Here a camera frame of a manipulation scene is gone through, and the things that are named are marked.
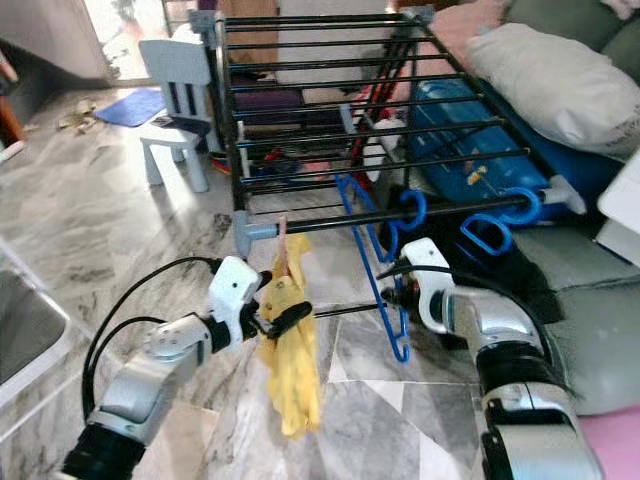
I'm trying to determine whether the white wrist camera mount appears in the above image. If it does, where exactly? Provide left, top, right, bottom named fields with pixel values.
left=400, top=237, right=458, bottom=335
left=207, top=256, right=261, bottom=346

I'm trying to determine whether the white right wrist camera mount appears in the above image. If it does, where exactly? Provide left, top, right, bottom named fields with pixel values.
left=400, top=237, right=458, bottom=335

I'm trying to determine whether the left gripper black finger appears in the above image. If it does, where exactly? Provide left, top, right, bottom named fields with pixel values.
left=255, top=300, right=314, bottom=342

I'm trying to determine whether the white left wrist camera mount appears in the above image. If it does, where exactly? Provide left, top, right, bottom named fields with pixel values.
left=207, top=256, right=261, bottom=346

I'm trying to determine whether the blue floor mat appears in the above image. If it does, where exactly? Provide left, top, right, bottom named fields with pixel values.
left=93, top=88, right=167, bottom=128

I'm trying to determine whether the yellow shirt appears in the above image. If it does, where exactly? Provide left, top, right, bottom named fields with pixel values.
left=257, top=235, right=323, bottom=439

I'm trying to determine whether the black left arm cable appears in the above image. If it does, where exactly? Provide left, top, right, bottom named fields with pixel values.
left=95, top=317, right=161, bottom=396
left=82, top=257, right=226, bottom=421

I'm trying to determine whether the blue clothes hanger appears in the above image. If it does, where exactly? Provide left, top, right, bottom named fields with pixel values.
left=333, top=173, right=429, bottom=363
left=460, top=187, right=543, bottom=258

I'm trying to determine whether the white plastic child chair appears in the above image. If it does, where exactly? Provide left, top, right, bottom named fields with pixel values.
left=138, top=40, right=211, bottom=195

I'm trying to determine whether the pink clothes hanger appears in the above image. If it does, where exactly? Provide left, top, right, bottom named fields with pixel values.
left=273, top=215, right=293, bottom=286

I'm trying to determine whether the pink pillow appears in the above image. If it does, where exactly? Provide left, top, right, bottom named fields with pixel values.
left=428, top=0, right=511, bottom=71

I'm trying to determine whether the white cabinet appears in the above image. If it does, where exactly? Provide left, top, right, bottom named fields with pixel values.
left=596, top=150, right=640, bottom=268

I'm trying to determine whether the black metal drying rack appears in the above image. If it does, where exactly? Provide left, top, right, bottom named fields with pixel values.
left=215, top=5, right=589, bottom=263

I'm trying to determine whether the blue plastic storage box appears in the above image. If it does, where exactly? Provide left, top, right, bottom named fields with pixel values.
left=405, top=78, right=623, bottom=226

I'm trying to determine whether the purple bag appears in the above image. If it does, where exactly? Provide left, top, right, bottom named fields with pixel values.
left=245, top=88, right=296, bottom=113

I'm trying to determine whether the pink sofa mat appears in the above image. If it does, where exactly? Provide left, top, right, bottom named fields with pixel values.
left=573, top=405, right=640, bottom=480

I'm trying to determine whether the red and white bag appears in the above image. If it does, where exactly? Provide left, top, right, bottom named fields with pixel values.
left=350, top=70, right=416, bottom=181

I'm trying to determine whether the grey green sofa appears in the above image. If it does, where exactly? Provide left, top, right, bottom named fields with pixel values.
left=500, top=0, right=640, bottom=416

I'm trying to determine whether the grey folding chair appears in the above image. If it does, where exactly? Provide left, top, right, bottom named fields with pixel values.
left=0, top=268, right=73, bottom=401

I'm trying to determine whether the beige pillow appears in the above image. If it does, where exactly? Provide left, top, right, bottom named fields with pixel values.
left=465, top=22, right=640, bottom=161

